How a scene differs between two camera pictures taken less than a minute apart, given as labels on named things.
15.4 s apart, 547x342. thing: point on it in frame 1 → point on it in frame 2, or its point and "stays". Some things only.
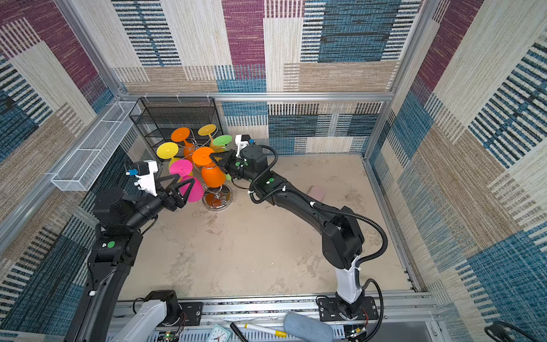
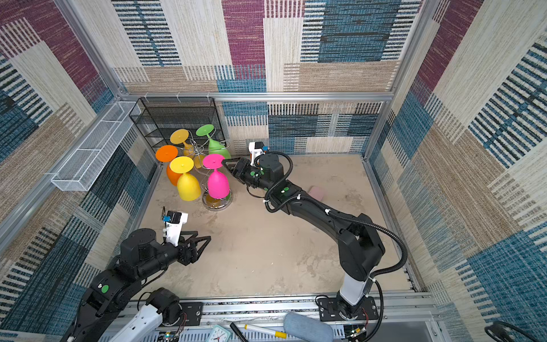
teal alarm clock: x=219 y=334 stays
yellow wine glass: x=168 y=150 → x=188 y=186
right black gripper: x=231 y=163 stays
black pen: x=238 y=333 stays
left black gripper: x=176 y=201 → x=193 y=255
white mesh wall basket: x=78 y=172 stays
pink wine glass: x=181 y=168 → x=218 y=186
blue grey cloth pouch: x=308 y=329 stays
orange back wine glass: x=180 y=135 → x=167 y=153
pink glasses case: x=316 y=192 stays
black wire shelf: x=155 y=118 stays
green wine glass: x=221 y=143 → x=214 y=147
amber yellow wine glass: x=206 y=130 → x=181 y=136
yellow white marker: x=279 y=333 stays
